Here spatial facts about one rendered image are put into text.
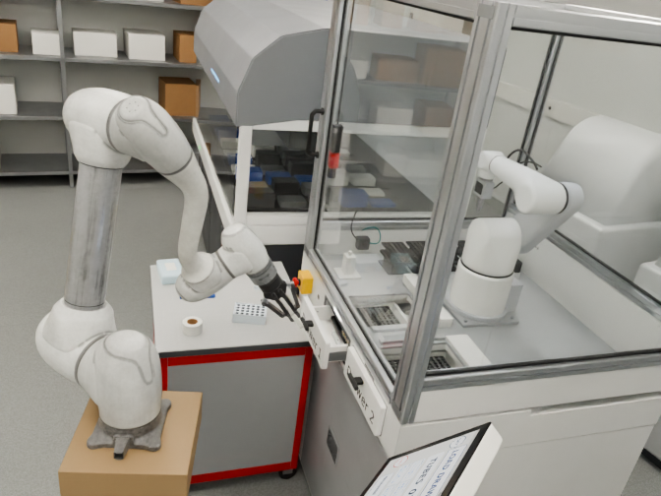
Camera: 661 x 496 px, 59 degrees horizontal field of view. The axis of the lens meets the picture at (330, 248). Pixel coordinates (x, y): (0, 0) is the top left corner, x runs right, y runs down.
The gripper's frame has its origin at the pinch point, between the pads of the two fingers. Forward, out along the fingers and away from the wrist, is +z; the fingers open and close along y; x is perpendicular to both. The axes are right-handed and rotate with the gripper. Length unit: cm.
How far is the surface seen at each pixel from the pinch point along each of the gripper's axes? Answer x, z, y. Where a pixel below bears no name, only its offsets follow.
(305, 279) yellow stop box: 29.5, 8.1, 8.2
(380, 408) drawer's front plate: -45.6, 8.1, 10.1
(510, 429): -55, 34, 39
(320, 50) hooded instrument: 80, -50, 62
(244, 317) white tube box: 23.7, 4.3, -18.6
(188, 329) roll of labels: 18.0, -8.0, -35.7
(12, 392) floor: 89, 14, -142
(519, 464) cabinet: -55, 52, 37
